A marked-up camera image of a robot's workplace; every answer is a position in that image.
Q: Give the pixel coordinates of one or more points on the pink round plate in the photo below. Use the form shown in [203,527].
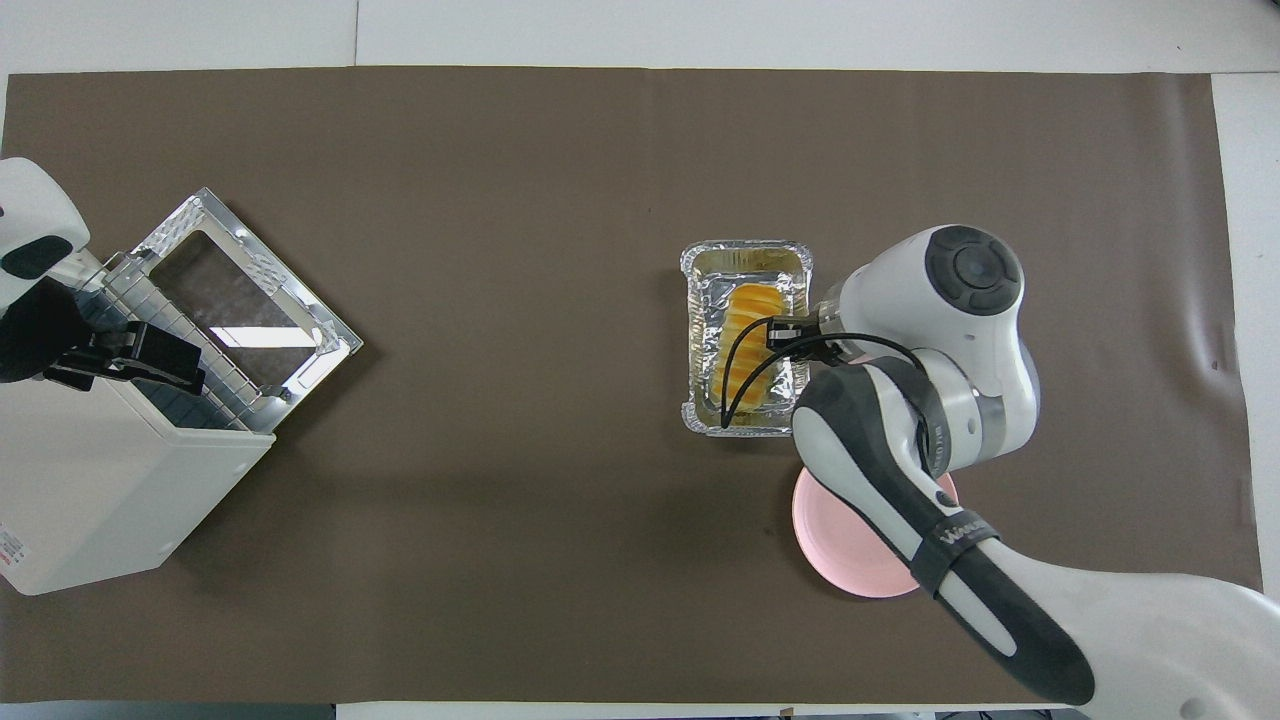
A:
[850,560]

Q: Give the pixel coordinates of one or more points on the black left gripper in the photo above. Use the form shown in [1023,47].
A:
[165,358]

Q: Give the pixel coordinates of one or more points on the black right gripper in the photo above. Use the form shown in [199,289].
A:
[790,333]

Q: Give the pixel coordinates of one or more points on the yellow ridged bread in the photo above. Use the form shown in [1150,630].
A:
[745,305]

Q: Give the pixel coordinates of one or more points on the glass oven door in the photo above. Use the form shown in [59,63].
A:
[250,300]

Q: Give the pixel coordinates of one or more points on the white toaster oven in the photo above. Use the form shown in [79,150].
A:
[110,480]

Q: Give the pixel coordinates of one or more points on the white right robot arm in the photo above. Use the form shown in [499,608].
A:
[940,400]

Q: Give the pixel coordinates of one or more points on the red white oven label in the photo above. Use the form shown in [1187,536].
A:
[8,555]

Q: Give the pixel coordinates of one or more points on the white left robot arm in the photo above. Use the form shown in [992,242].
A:
[30,240]

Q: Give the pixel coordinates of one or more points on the aluminium foil tray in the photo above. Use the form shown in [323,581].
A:
[700,330]

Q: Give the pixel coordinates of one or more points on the brown table mat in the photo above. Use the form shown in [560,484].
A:
[500,300]

